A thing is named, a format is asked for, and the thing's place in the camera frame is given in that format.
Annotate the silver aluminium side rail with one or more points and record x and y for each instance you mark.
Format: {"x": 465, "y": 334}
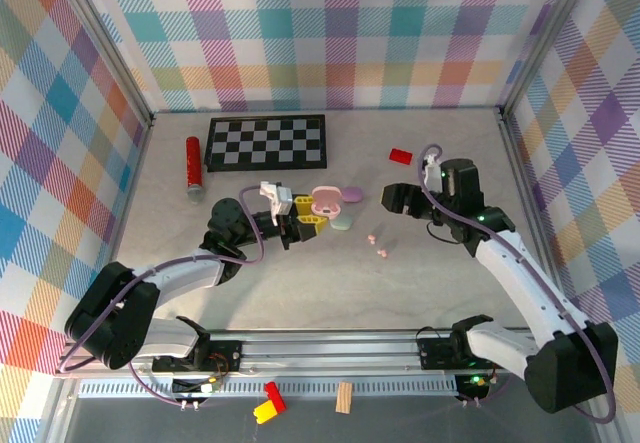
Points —
{"x": 526, "y": 188}
{"x": 132, "y": 188}

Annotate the flat red rectangular block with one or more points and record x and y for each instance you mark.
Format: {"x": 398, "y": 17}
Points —
{"x": 401, "y": 156}

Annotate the red cylinder with grey end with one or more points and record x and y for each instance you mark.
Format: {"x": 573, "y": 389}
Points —
{"x": 194, "y": 163}

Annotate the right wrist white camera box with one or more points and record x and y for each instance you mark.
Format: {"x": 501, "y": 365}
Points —
{"x": 429, "y": 170}

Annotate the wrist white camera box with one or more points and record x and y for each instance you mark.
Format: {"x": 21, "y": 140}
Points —
{"x": 429, "y": 170}
{"x": 280, "y": 198}

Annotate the purple earbud charging case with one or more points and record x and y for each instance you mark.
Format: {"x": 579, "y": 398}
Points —
{"x": 353, "y": 193}

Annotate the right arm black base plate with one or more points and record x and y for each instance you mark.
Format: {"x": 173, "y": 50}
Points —
{"x": 435, "y": 355}

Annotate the pink earbud charging case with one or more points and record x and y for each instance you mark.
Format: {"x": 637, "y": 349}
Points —
{"x": 327, "y": 195}

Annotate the small wooden block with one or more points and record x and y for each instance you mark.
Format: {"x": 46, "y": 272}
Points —
{"x": 344, "y": 398}

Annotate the silver aluminium mounting rail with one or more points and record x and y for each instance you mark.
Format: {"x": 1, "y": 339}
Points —
{"x": 325, "y": 350}

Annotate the small black controller board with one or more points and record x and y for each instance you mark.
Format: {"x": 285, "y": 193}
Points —
{"x": 200, "y": 387}
{"x": 472, "y": 383}

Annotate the black white checkerboard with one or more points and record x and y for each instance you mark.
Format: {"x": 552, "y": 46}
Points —
{"x": 265, "y": 143}

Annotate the silver aluminium frame post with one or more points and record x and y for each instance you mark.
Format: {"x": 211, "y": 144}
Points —
{"x": 542, "y": 38}
{"x": 106, "y": 38}

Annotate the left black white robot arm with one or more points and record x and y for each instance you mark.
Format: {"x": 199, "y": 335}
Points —
{"x": 125, "y": 323}

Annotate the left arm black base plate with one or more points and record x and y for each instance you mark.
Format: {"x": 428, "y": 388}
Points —
{"x": 227, "y": 355}

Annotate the yellow toy brick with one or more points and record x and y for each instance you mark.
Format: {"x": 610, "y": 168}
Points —
{"x": 264, "y": 411}

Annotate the red studded toy brick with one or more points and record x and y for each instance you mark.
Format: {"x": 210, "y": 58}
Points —
{"x": 275, "y": 394}

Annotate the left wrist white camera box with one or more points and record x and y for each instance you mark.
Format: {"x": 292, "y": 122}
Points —
{"x": 280, "y": 198}

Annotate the green earbud charging case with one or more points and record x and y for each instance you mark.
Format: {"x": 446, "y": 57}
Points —
{"x": 343, "y": 223}

